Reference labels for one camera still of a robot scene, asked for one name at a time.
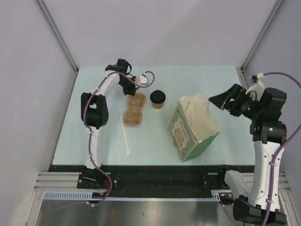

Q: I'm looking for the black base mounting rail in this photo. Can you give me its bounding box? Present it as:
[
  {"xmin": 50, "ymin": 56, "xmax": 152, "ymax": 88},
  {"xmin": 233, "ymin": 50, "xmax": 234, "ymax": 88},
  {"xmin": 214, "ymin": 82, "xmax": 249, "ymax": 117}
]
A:
[{"xmin": 48, "ymin": 164, "xmax": 259, "ymax": 198}]

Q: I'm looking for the brown paper coffee cup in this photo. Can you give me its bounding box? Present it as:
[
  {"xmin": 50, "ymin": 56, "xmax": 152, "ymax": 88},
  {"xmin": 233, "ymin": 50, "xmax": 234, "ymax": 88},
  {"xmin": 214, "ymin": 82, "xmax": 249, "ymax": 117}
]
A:
[{"xmin": 152, "ymin": 102, "xmax": 164, "ymax": 109}]

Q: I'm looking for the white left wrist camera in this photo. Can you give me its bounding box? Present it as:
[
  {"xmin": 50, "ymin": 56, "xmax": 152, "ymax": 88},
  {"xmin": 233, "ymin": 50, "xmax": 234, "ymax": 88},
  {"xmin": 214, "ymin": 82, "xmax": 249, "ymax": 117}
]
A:
[{"xmin": 135, "ymin": 71, "xmax": 149, "ymax": 88}]

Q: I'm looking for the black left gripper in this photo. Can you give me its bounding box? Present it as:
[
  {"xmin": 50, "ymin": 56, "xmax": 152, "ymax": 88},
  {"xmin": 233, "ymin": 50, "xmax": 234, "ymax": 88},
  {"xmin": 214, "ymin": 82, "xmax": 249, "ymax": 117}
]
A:
[{"xmin": 117, "ymin": 76, "xmax": 140, "ymax": 96}]

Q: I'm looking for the white slotted cable duct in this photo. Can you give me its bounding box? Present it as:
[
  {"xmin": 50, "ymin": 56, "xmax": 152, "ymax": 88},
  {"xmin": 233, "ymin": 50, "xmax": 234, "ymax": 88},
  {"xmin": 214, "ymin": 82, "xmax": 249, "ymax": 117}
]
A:
[{"xmin": 43, "ymin": 190, "xmax": 233, "ymax": 202}]

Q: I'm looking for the white paper-wrapped straw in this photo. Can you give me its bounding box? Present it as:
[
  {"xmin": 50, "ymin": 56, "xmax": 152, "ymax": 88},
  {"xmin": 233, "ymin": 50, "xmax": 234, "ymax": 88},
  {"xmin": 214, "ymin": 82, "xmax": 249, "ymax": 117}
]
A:
[{"xmin": 120, "ymin": 117, "xmax": 130, "ymax": 155}]

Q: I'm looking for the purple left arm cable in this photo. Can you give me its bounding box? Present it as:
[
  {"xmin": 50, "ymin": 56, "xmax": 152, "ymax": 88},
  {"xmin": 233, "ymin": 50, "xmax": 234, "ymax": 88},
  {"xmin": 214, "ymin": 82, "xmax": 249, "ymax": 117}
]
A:
[{"xmin": 83, "ymin": 70, "xmax": 155, "ymax": 208}]

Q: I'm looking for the aluminium frame post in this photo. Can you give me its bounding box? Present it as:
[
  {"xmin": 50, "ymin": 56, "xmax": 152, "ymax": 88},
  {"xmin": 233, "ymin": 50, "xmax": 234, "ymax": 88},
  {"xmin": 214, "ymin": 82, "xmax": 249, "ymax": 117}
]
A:
[
  {"xmin": 240, "ymin": 0, "xmax": 285, "ymax": 72},
  {"xmin": 34, "ymin": 0, "xmax": 79, "ymax": 74}
]

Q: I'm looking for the aluminium frame post left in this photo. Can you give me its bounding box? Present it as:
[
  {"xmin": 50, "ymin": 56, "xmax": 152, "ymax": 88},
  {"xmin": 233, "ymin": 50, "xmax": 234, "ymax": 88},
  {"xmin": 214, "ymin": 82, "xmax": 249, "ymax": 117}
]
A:
[{"xmin": 34, "ymin": 0, "xmax": 79, "ymax": 74}]

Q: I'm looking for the black plastic cup lid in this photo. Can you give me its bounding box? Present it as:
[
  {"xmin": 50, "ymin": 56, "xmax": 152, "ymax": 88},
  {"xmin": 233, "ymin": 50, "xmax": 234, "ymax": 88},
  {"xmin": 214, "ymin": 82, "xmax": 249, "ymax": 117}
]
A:
[{"xmin": 150, "ymin": 90, "xmax": 166, "ymax": 104}]

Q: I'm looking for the green illustrated paper bag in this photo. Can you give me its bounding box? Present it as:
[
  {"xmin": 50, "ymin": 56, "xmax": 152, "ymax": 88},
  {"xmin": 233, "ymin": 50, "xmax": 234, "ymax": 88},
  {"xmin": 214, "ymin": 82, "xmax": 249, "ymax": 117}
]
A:
[{"xmin": 166, "ymin": 93, "xmax": 221, "ymax": 162}]

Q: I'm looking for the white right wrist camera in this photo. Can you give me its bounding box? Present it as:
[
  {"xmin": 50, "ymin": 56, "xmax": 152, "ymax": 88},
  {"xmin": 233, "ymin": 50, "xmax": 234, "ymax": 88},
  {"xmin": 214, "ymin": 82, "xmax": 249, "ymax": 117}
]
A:
[{"xmin": 246, "ymin": 73, "xmax": 265, "ymax": 101}]

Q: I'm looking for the aluminium frame post right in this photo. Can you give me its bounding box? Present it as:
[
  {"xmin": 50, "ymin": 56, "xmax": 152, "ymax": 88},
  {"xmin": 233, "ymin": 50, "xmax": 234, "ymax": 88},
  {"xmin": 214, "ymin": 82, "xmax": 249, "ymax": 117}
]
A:
[{"xmin": 240, "ymin": 0, "xmax": 285, "ymax": 72}]

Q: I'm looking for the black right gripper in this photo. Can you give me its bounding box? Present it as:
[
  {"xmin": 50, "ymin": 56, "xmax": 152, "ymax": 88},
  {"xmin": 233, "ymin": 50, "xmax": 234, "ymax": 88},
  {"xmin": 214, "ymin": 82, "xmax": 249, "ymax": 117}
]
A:
[{"xmin": 208, "ymin": 83, "xmax": 263, "ymax": 121}]

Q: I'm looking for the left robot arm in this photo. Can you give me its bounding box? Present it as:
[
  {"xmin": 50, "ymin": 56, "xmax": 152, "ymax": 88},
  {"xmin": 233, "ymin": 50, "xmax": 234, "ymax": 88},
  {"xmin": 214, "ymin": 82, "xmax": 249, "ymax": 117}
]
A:
[{"xmin": 80, "ymin": 59, "xmax": 138, "ymax": 170}]

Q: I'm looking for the brown cardboard cup carrier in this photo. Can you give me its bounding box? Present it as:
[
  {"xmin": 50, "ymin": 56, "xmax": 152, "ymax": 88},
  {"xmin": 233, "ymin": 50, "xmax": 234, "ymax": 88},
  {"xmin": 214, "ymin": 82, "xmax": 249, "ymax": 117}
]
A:
[{"xmin": 123, "ymin": 93, "xmax": 146, "ymax": 126}]

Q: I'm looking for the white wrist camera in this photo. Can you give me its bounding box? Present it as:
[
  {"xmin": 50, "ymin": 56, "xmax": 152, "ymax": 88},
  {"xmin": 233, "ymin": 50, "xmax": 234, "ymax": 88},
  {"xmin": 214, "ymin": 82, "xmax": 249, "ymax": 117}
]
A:
[
  {"xmin": 135, "ymin": 71, "xmax": 149, "ymax": 88},
  {"xmin": 246, "ymin": 73, "xmax": 265, "ymax": 101}
]

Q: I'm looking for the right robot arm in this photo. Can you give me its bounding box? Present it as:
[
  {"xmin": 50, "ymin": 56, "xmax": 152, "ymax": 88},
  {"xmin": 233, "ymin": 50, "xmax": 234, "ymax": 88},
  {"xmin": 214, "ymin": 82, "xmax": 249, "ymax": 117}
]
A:
[{"xmin": 209, "ymin": 84, "xmax": 287, "ymax": 226}]

